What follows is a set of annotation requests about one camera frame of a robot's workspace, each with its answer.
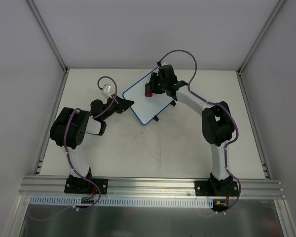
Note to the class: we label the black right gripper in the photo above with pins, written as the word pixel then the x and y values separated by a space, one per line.
pixel 152 85

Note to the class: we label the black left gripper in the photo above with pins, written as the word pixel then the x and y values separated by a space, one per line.
pixel 119 104

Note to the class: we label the red whiteboard eraser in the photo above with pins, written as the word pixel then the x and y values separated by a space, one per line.
pixel 148 93

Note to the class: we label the blue framed whiteboard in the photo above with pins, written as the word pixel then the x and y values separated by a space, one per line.
pixel 146 108

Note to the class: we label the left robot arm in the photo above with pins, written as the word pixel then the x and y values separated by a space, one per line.
pixel 71 125

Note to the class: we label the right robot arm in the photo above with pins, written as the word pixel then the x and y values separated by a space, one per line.
pixel 217 127

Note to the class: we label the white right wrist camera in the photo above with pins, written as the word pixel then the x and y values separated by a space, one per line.
pixel 162 63

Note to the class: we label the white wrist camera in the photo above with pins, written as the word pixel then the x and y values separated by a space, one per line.
pixel 106 91
pixel 162 63

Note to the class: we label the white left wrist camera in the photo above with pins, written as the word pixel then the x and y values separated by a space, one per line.
pixel 106 91

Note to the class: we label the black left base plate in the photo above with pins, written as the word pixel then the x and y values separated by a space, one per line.
pixel 76 185

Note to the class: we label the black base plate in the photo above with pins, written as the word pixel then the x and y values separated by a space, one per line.
pixel 211 189
pixel 76 185

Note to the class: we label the right aluminium frame post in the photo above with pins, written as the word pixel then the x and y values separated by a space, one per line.
pixel 266 26

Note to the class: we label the aluminium frame post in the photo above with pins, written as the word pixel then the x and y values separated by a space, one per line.
pixel 266 26
pixel 46 33

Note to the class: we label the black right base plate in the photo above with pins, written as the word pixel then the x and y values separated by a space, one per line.
pixel 211 189

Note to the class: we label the left aluminium frame post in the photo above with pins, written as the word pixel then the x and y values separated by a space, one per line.
pixel 46 33

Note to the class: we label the aluminium mounting rail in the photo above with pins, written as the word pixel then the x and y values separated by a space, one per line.
pixel 151 187

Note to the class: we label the slotted white cable duct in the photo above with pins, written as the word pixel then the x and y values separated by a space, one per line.
pixel 123 201

